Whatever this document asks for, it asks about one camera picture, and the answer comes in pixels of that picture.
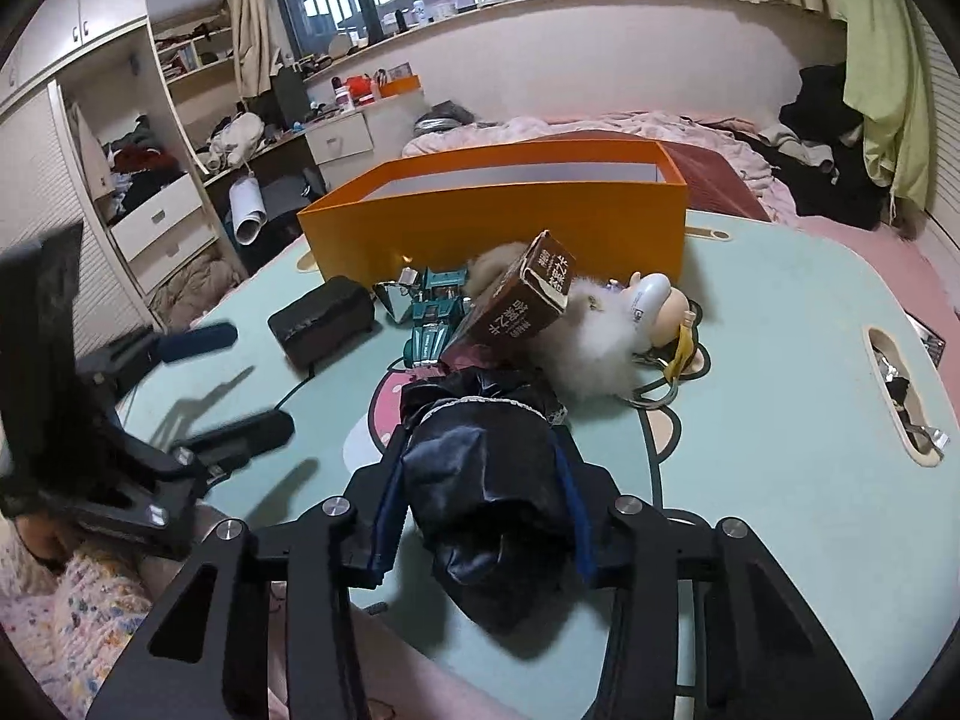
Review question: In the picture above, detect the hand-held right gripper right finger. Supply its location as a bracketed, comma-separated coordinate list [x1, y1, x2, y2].
[551, 431, 875, 720]

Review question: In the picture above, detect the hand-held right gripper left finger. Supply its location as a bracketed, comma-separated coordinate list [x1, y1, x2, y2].
[86, 427, 418, 720]

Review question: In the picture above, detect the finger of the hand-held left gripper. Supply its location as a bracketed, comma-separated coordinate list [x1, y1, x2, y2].
[154, 321, 240, 363]
[169, 409, 297, 478]

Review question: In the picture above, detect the black satin cloth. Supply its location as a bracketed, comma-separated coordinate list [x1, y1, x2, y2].
[397, 367, 601, 635]

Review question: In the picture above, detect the orange cardboard box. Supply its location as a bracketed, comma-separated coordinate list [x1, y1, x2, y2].
[296, 129, 690, 293]

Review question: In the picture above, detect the person's left forearm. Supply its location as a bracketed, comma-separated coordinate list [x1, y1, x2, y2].
[0, 532, 197, 720]

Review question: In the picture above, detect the beige quilted cloth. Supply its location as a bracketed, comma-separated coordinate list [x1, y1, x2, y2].
[146, 251, 242, 317]

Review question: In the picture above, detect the black zip pouch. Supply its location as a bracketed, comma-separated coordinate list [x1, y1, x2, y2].
[268, 275, 377, 373]

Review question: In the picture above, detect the rolled white paper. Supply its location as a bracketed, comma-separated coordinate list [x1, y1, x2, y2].
[229, 176, 268, 245]

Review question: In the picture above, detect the white wardrobe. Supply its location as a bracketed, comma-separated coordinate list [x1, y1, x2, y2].
[0, 0, 250, 361]

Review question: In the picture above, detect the white cloth bundle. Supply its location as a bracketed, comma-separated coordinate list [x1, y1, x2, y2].
[206, 112, 266, 167]

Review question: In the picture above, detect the teal toy car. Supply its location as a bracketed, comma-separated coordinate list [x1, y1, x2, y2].
[375, 262, 481, 371]

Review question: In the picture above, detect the brown milk carton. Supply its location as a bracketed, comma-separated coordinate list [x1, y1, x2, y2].
[439, 230, 578, 369]

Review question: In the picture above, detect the white bedside cabinet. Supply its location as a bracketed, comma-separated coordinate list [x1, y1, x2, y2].
[306, 101, 421, 167]

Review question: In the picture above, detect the grey cloth bundle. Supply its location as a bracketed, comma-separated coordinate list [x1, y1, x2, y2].
[412, 101, 478, 138]

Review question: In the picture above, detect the dark red cushion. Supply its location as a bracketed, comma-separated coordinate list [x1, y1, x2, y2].
[664, 141, 774, 223]

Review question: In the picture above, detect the pink bed sheet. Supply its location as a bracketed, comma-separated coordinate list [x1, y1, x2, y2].
[795, 214, 960, 361]

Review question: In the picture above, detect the black clothes pile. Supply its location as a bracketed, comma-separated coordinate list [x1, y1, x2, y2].
[739, 64, 902, 230]

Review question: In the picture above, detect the green hanging garment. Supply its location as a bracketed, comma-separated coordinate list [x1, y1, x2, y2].
[829, 0, 935, 223]

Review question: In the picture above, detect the small doll figure keychain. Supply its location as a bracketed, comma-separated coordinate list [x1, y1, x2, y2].
[611, 272, 702, 391]

